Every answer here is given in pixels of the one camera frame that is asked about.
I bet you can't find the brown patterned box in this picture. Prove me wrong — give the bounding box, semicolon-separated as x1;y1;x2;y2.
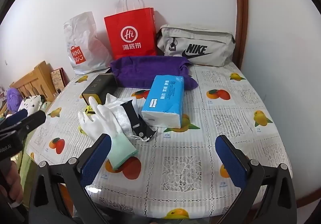
50;68;71;94

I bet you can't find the white packet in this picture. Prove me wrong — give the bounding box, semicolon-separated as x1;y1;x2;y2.
105;93;141;140

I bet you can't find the brown wooden door frame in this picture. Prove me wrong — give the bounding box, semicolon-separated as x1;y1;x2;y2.
232;0;249;70

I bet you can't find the black watch strap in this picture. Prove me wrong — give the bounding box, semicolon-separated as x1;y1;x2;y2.
132;114;156;143
120;99;142;128

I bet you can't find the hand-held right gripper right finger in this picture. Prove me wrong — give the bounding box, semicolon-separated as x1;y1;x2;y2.
215;134;298;224

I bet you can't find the green bedsheet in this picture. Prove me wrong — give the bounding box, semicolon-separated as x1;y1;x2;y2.
14;136;41;197

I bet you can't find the purple towel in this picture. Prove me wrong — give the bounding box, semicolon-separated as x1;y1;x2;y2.
110;56;199;90

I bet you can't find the person's left hand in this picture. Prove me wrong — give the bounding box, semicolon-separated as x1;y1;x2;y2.
0;157;24;208

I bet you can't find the red paper bag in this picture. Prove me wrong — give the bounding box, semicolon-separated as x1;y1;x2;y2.
104;0;158;60

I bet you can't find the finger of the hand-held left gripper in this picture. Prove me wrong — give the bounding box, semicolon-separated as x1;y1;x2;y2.
0;109;28;128
0;110;47;139

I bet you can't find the purple plush toy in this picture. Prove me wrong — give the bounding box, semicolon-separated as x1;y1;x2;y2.
5;88;20;111

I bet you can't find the white spotted cloth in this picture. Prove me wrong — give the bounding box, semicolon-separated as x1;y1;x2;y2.
17;95;46;114

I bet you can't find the wooden headboard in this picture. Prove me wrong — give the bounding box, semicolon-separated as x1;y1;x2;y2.
10;61;57;103

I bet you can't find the blue tissue pack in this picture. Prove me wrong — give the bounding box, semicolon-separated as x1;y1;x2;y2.
141;75;185;129

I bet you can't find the dark green tin box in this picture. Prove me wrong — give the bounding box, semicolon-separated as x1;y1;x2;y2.
82;73;118;105

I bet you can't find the fruit print tablecloth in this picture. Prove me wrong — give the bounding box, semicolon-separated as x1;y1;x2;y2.
25;61;294;224

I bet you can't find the grey waist bag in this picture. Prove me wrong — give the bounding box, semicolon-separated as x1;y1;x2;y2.
157;24;237;67

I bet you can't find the white plastic shopping bag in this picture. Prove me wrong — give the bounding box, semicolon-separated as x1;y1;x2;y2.
63;11;112;76

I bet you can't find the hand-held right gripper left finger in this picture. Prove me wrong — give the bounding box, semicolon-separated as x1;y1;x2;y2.
27;133;112;224

